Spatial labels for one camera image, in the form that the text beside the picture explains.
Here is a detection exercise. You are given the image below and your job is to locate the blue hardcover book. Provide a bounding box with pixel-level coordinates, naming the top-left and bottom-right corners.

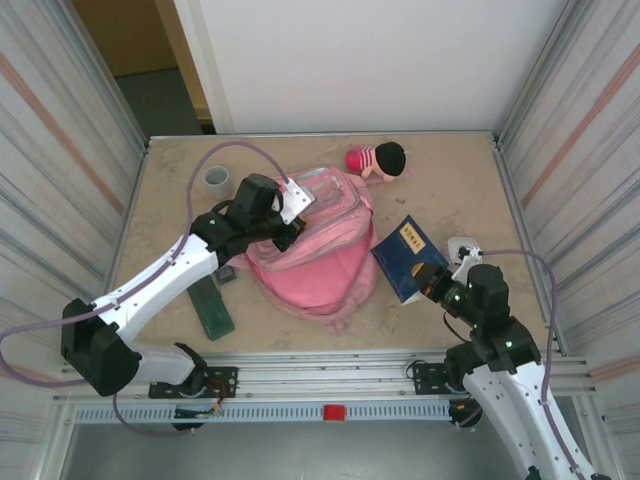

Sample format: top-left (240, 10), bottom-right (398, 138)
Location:
top-left (370, 214), bottom-right (450, 305)

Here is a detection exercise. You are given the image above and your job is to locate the pink school backpack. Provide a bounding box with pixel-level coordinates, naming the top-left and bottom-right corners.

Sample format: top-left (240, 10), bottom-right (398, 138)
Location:
top-left (244, 166), bottom-right (380, 335)

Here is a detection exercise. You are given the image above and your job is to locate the green pencil case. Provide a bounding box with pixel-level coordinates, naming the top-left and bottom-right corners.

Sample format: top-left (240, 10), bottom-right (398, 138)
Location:
top-left (188, 277), bottom-right (236, 342)

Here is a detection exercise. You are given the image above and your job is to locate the grey plastic cup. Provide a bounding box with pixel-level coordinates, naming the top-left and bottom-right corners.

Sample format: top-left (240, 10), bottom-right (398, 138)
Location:
top-left (202, 164), bottom-right (234, 201)

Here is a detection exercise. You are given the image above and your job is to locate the plush doll pink striped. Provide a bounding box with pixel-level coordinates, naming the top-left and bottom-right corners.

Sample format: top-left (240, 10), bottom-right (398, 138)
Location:
top-left (344, 141), bottom-right (415, 184)

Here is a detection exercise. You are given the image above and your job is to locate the striped translucent side panel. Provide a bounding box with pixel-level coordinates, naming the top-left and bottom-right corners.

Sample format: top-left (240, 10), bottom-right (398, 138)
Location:
top-left (0, 0), bottom-right (151, 451)
top-left (492, 0), bottom-right (640, 480)

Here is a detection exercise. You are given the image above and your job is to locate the brown wooden door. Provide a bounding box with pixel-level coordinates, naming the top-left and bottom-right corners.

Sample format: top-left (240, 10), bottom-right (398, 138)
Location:
top-left (72, 0), bottom-right (214, 124)

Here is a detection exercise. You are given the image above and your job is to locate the aluminium rail frame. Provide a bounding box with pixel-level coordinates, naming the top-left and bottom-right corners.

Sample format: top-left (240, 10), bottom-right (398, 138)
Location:
top-left (49, 349), bottom-right (599, 401)

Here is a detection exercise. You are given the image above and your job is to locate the grey slotted cable duct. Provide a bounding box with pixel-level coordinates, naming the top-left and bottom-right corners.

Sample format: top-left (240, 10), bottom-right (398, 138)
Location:
top-left (74, 402), bottom-right (459, 425)

